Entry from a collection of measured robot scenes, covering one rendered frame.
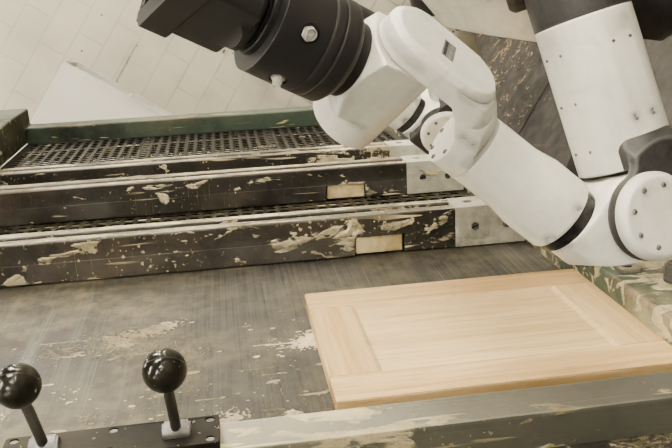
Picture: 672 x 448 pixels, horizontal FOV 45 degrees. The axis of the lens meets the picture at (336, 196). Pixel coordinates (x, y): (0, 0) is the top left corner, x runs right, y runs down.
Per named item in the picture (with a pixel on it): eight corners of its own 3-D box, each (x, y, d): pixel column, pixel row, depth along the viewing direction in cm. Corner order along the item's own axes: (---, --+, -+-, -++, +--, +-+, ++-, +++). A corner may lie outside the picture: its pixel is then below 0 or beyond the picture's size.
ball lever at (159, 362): (198, 454, 76) (185, 374, 66) (157, 458, 75) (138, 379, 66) (197, 417, 78) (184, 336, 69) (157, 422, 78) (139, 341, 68)
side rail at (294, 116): (381, 138, 263) (380, 105, 260) (29, 163, 248) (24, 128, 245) (376, 134, 270) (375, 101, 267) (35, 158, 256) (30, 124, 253)
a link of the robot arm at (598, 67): (642, 230, 84) (579, 24, 83) (740, 230, 72) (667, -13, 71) (551, 268, 81) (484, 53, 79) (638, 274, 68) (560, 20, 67)
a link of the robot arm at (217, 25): (188, -2, 52) (339, 70, 58) (220, -122, 55) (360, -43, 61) (122, 60, 63) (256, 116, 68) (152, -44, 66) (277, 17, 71)
